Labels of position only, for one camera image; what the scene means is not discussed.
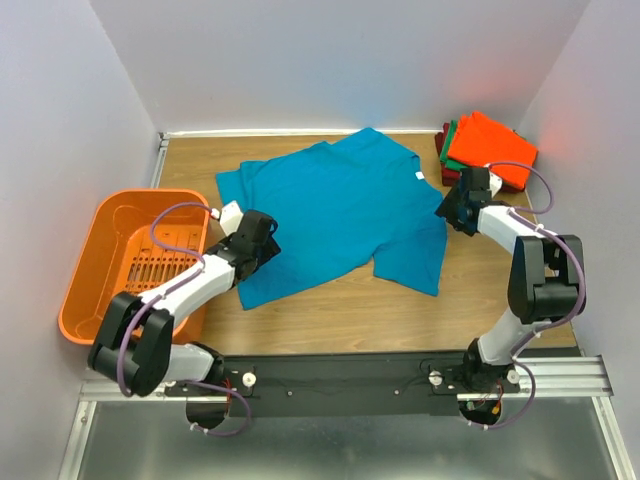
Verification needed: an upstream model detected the blue t shirt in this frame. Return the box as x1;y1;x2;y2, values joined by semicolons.
216;128;447;310

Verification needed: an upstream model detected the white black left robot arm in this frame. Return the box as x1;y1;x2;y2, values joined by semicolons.
87;210;280;397

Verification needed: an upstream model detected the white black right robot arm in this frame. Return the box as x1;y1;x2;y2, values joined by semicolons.
436;167;586;392

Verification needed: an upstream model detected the folded orange t shirt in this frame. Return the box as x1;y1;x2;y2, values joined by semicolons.
444;111;538;170

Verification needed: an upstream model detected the orange plastic laundry basket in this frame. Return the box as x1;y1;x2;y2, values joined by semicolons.
58;189;207;345

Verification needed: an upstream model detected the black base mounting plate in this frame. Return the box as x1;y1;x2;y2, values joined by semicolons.
162;348;524;419

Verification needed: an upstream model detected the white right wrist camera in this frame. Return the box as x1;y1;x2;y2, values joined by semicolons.
489;171;503;198

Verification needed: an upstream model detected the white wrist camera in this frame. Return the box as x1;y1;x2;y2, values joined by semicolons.
489;171;503;198
218;201;243;236

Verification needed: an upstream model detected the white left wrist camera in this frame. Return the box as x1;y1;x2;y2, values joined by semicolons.
218;201;243;236

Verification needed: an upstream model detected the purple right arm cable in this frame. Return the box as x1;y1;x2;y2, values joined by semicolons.
467;160;587;432

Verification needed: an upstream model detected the aluminium frame rail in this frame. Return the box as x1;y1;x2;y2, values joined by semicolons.
60;348;635;479

